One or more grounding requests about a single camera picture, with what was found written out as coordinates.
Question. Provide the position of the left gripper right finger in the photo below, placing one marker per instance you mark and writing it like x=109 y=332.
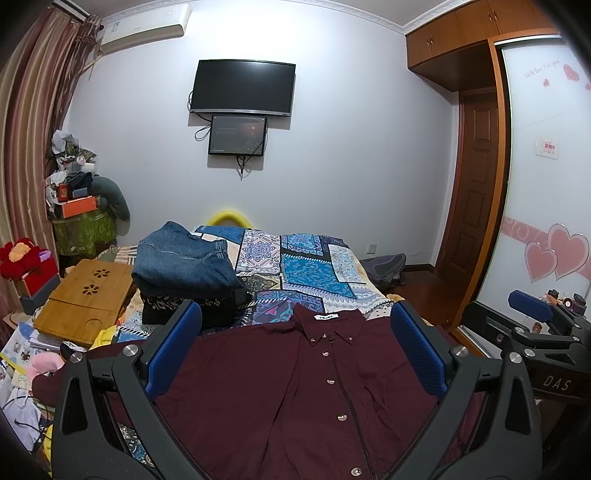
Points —
x=506 y=440

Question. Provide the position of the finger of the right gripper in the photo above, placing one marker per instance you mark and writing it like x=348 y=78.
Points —
x=531 y=306

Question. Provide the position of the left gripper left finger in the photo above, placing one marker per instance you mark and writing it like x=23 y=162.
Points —
x=86 y=441

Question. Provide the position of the maroon button shirt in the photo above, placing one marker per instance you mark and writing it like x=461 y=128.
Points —
x=352 y=409

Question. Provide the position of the white wardrobe sliding door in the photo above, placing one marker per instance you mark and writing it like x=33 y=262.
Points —
x=544 y=241

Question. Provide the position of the brown wooden door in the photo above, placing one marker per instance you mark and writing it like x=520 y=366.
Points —
x=473 y=189

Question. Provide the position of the pink plush toy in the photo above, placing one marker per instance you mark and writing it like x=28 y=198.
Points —
x=43 y=363

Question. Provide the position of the wooden lap desk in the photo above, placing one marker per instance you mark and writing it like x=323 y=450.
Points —
x=89 y=299

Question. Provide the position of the grey backpack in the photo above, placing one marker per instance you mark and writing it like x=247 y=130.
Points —
x=385 y=272

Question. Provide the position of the black patterned folded garment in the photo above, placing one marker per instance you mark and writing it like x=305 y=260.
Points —
x=214 y=311

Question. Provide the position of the folded blue denim jeans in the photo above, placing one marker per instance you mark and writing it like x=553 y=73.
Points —
x=173 y=262

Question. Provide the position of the red plush toy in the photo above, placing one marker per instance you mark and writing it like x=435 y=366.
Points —
x=20 y=258

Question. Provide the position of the green cloth covered stand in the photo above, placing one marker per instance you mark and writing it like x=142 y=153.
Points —
x=84 y=234

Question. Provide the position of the orange box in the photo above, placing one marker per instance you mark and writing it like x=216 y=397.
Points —
x=75 y=207

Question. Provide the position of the yellow pool noodle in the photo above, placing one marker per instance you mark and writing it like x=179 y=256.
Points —
x=228 y=216

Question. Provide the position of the blue patchwork bedspread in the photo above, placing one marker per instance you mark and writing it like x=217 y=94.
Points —
x=232 y=381

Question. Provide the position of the grey green pillow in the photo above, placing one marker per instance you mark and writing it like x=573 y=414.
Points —
x=110 y=196

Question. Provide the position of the wooden overhead cabinet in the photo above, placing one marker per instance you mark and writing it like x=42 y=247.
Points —
x=453 y=52

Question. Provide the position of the striped pink curtain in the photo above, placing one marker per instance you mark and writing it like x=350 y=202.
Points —
x=37 y=86

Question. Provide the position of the white air conditioner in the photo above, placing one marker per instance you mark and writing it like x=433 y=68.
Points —
x=145 y=27

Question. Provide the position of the small wall monitor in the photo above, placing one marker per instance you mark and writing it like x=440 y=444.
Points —
x=240 y=135

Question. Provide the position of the black wall television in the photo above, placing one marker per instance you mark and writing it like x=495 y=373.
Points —
x=243 y=86

